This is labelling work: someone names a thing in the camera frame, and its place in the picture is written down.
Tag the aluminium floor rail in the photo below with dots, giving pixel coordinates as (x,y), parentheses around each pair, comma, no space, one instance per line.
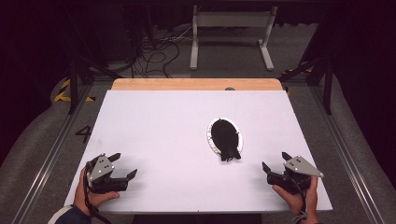
(351,168)
(46,168)

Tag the small dark round knob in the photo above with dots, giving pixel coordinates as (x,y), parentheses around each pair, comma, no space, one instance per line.
(229,88)

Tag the yellow black floor tape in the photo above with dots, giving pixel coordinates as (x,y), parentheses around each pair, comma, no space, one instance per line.
(294,71)
(63,93)

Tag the white metal desk frame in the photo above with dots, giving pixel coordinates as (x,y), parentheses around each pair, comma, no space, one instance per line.
(232,19)

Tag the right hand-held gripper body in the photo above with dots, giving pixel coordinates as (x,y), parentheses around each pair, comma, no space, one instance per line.
(295,182)

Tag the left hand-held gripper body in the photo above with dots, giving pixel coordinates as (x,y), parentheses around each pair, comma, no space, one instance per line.
(104,183)

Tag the person's left hand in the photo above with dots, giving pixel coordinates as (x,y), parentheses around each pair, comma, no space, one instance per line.
(85,199)

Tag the black metal stand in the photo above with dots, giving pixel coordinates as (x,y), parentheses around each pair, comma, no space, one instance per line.
(327,84)
(73,84)

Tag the person's right hand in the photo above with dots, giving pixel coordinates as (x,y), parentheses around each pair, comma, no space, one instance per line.
(300,202)

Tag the white table board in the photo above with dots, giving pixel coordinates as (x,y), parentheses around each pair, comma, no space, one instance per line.
(155,130)

